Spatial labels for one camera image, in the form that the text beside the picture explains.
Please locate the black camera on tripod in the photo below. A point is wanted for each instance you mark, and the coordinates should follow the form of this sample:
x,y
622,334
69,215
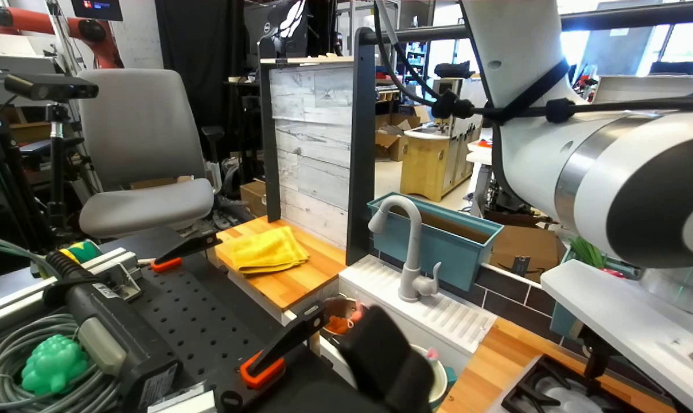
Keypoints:
x,y
56,93

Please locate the grey office chair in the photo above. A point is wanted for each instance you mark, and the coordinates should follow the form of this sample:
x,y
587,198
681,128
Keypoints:
x,y
146,151

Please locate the wooden butcher block counter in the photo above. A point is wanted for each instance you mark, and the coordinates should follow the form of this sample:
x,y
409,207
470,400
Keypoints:
x,y
286,295

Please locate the wooden cabinet in background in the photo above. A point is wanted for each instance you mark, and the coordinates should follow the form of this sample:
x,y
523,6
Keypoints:
x,y
433,165

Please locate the whitewashed wood backsplash panel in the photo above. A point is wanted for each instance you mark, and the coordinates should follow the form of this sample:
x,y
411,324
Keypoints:
x,y
310,112

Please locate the wooden stove counter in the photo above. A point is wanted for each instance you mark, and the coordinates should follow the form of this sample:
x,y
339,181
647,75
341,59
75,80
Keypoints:
x,y
509,353

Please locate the small orange clamp handle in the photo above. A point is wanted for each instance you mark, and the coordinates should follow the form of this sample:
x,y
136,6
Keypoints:
x,y
165,264

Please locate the green turtle toy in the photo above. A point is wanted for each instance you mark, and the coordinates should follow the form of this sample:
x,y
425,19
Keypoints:
x,y
54,366

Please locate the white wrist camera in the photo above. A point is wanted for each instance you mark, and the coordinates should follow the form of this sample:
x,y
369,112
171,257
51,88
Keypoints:
x,y
647,321

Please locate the orange plush toy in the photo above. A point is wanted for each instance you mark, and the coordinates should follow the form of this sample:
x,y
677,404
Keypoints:
x,y
343,315

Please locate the teal planter box left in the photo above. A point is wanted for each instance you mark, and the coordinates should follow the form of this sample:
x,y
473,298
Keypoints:
x,y
457,240

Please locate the yellow towel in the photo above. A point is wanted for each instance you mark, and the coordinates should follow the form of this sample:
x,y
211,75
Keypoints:
x,y
263,254

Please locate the teal planter box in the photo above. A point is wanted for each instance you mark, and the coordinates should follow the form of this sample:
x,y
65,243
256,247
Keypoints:
x,y
457,240
565,322

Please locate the teal planter box right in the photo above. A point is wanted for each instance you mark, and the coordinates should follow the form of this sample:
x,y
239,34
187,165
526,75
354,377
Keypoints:
x,y
565,322

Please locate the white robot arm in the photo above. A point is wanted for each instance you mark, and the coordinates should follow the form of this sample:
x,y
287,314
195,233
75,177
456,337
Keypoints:
x,y
616,176

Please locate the white toy sink unit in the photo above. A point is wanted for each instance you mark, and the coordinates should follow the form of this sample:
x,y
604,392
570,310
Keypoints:
x,y
448,324

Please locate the grey toy faucet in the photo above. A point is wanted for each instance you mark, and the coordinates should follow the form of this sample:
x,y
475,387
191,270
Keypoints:
x,y
411,286

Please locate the black perforated board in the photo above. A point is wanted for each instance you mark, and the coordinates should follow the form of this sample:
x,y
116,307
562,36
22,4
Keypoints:
x,y
211,327

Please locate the green plush vegetable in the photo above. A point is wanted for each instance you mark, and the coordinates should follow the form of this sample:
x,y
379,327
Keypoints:
x,y
583,251

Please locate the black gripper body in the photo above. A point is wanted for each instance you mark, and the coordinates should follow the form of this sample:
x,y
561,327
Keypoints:
x,y
598,355

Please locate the white teal bowl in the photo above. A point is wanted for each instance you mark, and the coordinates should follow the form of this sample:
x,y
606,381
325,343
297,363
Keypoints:
x,y
442,379

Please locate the orange black clamp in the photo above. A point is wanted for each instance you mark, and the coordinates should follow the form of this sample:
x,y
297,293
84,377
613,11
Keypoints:
x,y
265,366

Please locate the toy stove top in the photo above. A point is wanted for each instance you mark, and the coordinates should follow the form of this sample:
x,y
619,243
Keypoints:
x,y
546,387

